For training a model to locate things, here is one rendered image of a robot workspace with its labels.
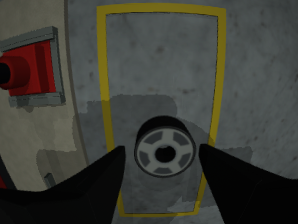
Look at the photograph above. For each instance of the black wheel with grey hub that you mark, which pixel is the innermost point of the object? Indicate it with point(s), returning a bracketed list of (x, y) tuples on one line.
[(164, 162)]

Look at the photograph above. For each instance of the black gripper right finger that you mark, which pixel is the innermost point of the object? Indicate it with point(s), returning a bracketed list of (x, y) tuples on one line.
[(246, 194)]

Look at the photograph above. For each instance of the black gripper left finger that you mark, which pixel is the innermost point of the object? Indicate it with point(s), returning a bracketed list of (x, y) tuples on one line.
[(89, 197)]

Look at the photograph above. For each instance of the yellow rectangular outline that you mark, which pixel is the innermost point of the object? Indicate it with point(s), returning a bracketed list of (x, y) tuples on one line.
[(134, 8)]

